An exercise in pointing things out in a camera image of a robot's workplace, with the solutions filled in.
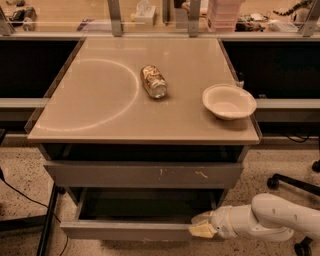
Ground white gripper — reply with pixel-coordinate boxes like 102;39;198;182
189;206;237;239

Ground grey drawer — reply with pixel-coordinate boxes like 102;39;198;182
44;161;243;189
61;188;224;241

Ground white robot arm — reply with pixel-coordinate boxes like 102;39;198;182
189;193;320;242

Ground grey top drawer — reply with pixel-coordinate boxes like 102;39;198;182
44;161;243;189

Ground grey drawer cabinet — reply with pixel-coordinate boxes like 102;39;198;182
23;36;262;242

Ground black office chair base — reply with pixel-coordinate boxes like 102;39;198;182
267;174;320;256

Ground white paper bowl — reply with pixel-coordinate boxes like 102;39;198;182
202;84;257;120

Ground crushed gold soda can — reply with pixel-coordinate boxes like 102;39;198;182
140;65;168;99

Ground black metal stand leg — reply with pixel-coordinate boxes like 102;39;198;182
0;184;59;256

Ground pink stacked containers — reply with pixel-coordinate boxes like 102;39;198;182
206;0;245;32

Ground white tissue box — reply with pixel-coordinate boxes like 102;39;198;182
134;0;156;25

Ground right metal post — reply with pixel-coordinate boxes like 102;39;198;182
188;0;201;37

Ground metal post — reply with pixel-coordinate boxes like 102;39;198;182
188;0;201;37
107;0;123;37

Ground black floor cable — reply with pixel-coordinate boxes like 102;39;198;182
0;178;70;256

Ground left metal post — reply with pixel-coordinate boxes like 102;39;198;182
107;0;123;37

